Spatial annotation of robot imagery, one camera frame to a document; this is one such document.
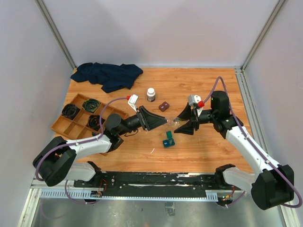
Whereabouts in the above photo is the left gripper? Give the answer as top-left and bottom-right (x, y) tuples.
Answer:
(118, 106), (168, 136)

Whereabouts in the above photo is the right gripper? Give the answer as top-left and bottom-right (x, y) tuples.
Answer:
(172, 103), (217, 135)

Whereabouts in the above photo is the clear jar of yellow pills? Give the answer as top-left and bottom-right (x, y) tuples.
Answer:
(168, 117), (188, 128)

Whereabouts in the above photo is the teal pill box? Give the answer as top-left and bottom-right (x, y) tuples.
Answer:
(162, 131), (175, 148)

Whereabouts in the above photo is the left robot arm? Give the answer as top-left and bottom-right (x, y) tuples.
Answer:
(33, 106), (167, 187)

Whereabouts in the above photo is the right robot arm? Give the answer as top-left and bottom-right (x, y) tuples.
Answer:
(174, 91), (294, 210)

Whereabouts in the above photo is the brown pill box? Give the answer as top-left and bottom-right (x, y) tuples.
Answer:
(159, 101), (170, 112)

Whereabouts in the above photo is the white pill bottle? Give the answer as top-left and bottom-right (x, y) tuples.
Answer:
(146, 87), (156, 102)

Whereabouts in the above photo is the dark blue cloth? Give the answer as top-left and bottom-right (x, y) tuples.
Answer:
(71, 62), (143, 93)

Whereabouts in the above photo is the wooden compartment tray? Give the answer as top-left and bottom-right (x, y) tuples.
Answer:
(50, 93), (129, 156)

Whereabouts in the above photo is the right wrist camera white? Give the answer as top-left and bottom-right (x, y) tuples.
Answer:
(188, 94), (205, 117)

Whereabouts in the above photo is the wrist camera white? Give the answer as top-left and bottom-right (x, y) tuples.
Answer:
(127, 94), (139, 113)
(188, 94), (205, 117)

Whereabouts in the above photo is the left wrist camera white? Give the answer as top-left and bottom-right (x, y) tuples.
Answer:
(127, 94), (139, 113)

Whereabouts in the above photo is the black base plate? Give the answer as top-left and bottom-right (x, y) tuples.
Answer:
(73, 171), (232, 200)

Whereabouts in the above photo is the green yellow coiled cable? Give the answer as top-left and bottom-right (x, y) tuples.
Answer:
(82, 98), (101, 113)

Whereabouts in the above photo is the right aluminium frame post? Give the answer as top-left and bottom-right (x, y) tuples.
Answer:
(241, 0), (289, 70)

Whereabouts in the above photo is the aluminium frame post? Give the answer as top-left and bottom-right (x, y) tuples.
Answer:
(34, 0), (76, 69)
(241, 0), (289, 70)

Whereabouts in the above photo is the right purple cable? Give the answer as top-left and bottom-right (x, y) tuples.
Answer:
(197, 76), (303, 209)

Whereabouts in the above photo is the left aluminium frame post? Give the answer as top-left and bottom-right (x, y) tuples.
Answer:
(34, 0), (76, 69)

